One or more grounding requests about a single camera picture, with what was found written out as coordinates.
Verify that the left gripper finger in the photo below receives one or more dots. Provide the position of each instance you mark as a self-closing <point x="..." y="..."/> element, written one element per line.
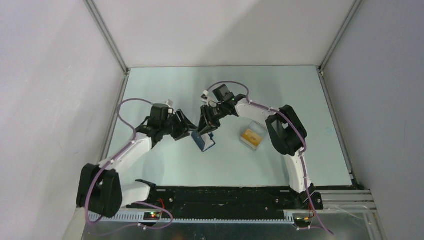
<point x="178" y="135"/>
<point x="183" y="123"/>

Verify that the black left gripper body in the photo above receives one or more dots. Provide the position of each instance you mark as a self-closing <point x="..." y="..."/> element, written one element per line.
<point x="168" y="125"/>

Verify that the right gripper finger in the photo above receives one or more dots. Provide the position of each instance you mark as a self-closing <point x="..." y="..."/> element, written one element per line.
<point x="212" y="121"/>
<point x="204" y="126"/>

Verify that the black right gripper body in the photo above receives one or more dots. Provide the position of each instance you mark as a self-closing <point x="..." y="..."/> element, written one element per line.
<point x="219" y="111"/>

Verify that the blue card holder wallet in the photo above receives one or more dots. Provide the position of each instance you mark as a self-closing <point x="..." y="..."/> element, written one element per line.
<point x="204" y="142"/>

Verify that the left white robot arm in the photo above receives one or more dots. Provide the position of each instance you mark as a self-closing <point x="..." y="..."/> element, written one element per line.
<point x="100" y="189"/>

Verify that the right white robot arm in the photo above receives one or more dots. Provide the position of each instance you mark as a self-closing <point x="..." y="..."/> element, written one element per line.
<point x="286" y="131"/>

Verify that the clear plastic card tray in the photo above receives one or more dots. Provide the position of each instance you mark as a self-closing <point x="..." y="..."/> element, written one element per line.
<point x="258" y="128"/>

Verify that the orange card stack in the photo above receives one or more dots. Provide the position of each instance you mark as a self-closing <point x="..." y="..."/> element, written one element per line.
<point x="251" y="138"/>

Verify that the left controller board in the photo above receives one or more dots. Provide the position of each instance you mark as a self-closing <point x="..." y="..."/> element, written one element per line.
<point x="152" y="216"/>

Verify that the controller board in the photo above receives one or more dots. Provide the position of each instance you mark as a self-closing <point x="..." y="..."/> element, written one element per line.
<point x="152" y="216"/>
<point x="303" y="219"/>

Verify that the right controller board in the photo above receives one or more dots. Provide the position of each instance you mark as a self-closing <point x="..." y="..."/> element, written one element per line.
<point x="303" y="219"/>

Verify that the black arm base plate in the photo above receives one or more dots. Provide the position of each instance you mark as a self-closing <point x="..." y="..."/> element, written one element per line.
<point x="252" y="203"/>

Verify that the grey cable duct strip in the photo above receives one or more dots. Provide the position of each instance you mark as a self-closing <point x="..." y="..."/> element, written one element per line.
<point x="137" y="217"/>

